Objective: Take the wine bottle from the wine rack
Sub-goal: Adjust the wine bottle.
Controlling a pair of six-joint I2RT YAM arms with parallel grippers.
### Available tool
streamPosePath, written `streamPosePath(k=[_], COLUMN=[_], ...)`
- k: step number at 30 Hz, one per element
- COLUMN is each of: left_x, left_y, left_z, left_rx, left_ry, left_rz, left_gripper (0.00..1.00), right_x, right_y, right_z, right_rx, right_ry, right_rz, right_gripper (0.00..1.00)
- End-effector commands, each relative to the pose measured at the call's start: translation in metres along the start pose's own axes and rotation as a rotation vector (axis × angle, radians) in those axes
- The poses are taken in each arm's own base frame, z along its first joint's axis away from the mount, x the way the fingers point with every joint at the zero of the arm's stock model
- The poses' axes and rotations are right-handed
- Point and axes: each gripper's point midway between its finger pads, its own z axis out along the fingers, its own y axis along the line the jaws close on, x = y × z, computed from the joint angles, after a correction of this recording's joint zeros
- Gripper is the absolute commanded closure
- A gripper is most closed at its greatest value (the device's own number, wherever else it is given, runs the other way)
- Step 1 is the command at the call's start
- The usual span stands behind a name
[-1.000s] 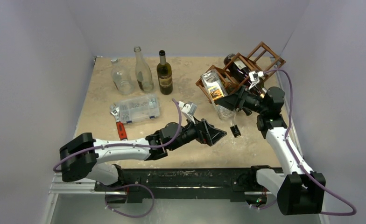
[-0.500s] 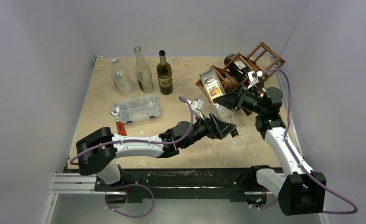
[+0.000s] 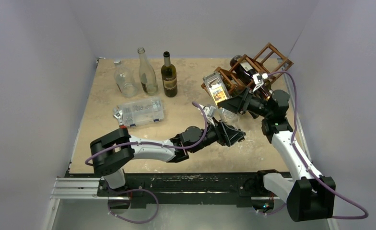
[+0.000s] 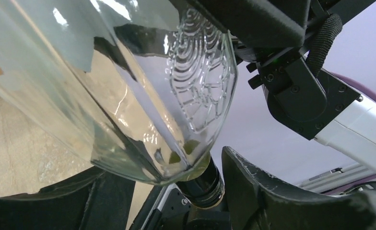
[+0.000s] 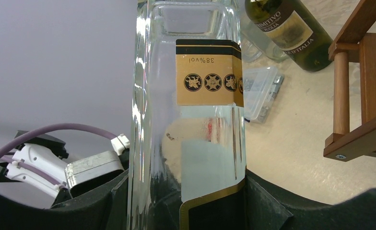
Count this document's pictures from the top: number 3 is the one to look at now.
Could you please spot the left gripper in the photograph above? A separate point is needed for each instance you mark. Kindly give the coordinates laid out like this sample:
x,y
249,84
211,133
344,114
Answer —
x,y
225,135

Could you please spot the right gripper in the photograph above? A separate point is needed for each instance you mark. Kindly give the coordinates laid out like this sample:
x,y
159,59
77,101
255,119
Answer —
x,y
244,99

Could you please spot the clear bottle black cap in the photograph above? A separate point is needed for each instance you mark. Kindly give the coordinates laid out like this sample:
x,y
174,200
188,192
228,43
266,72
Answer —
x,y
218,92

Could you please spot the red wine bottle gold cap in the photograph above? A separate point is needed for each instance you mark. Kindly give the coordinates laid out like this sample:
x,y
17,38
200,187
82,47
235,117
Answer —
x,y
244,72

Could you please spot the dark bottle silver cap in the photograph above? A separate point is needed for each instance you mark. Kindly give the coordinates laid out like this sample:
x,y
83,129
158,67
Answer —
x,y
168,73

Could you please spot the clear glass bottle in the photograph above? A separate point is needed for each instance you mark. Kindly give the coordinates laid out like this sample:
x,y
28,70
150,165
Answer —
x,y
146,74
124,79

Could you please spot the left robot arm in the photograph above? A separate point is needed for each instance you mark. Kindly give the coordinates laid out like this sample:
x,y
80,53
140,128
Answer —
x,y
114,150

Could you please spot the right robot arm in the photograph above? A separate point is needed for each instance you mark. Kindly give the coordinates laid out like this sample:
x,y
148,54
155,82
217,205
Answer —
x,y
289,152

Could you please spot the wooden wine rack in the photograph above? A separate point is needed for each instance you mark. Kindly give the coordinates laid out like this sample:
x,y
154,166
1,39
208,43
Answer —
x,y
268,60

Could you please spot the clear plastic screw box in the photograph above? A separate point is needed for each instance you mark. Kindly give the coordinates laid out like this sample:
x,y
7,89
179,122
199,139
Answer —
x,y
142,111

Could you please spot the red adjustable wrench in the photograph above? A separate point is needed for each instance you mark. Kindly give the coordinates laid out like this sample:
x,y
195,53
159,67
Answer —
x,y
118,115

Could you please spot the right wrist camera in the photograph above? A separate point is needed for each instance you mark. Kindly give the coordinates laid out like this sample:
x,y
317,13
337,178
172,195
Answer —
x,y
259,79

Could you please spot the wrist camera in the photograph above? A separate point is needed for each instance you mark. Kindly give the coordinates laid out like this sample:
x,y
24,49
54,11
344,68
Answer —
x,y
209,112
259,79

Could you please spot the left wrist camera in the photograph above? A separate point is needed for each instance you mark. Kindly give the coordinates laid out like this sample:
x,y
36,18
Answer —
x,y
209,112

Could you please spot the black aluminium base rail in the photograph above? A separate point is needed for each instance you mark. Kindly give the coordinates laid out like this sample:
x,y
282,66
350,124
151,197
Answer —
x,y
263,190

